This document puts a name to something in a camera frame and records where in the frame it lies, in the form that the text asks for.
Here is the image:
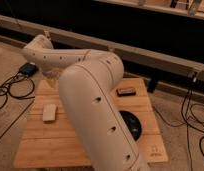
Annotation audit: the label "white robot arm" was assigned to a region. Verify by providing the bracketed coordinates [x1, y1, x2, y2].
[22, 35, 151, 171]

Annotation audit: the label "dark small box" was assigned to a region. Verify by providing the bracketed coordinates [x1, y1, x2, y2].
[116, 87, 136, 97]

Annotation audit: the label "black round bowl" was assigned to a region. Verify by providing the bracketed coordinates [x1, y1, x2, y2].
[120, 110, 142, 141]

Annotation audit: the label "white rectangular block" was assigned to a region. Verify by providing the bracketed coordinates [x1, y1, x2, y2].
[42, 104, 57, 122]

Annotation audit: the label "black power adapter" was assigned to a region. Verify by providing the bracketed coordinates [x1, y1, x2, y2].
[19, 63, 38, 76]

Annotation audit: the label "wooden table board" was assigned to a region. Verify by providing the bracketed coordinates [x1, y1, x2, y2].
[14, 78, 168, 169]

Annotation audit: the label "black floor cables left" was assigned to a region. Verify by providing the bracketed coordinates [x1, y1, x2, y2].
[0, 71, 37, 113]

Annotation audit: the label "black floor cables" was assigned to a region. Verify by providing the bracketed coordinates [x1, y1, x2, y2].
[151, 74, 204, 164]
[0, 71, 37, 113]

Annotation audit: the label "black floor cables right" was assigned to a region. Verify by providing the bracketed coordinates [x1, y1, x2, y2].
[151, 74, 204, 164]

